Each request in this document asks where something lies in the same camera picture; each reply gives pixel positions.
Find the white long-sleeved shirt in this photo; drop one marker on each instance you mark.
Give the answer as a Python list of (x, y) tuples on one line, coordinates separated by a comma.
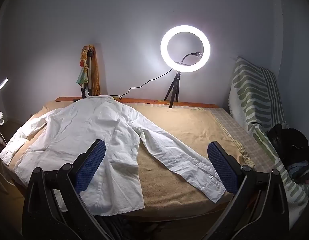
[(82, 125)]

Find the black gooseneck phone holder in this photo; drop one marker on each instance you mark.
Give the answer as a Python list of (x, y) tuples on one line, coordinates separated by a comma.
[(187, 55)]

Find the beige blanket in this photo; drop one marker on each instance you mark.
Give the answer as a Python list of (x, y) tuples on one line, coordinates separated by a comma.
[(184, 130)]

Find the person's striped pants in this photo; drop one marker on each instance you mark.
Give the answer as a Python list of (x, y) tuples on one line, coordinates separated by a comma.
[(114, 227)]

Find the green striped white blanket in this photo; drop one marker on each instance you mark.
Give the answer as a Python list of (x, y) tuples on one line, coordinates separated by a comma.
[(254, 97)]

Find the black clothes pile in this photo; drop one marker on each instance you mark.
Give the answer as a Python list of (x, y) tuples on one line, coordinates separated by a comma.
[(287, 140)]

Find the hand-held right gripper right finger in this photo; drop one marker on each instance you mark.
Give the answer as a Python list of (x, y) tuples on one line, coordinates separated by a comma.
[(222, 168)]

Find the small black tripod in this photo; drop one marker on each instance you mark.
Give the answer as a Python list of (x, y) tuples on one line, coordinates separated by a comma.
[(175, 86)]

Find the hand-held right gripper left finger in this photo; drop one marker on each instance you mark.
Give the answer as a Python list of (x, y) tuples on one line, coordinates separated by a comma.
[(90, 165)]

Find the white clip desk lamp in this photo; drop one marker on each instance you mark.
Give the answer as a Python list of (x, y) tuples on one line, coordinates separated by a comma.
[(1, 83)]

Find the dark blue clothes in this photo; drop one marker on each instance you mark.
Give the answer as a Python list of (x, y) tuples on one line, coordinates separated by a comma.
[(300, 171)]

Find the orange wooden bed frame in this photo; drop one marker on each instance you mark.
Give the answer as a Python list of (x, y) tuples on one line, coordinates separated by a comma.
[(149, 101)]

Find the colourful scarf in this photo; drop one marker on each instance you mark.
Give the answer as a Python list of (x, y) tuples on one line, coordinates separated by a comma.
[(82, 76)]

